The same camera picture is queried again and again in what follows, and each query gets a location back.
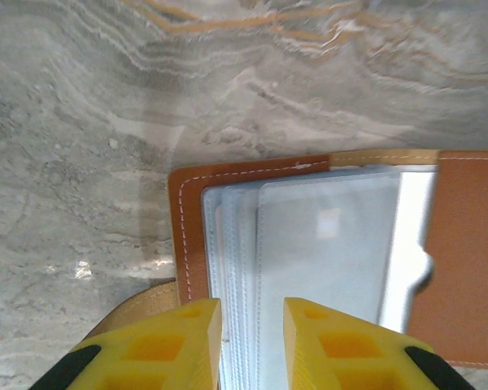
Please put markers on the silver grey credit card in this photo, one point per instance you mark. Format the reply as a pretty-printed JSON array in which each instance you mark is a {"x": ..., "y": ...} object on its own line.
[{"x": 333, "y": 260}]

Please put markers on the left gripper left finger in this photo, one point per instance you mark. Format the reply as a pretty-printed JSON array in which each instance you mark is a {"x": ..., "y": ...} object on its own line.
[{"x": 166, "y": 349}]

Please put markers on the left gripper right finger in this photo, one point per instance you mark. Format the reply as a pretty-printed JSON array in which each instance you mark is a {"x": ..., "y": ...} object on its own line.
[{"x": 341, "y": 353}]

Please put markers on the brown leather card holder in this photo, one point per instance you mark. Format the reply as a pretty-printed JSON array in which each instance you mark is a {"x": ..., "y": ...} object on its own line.
[{"x": 463, "y": 243}]

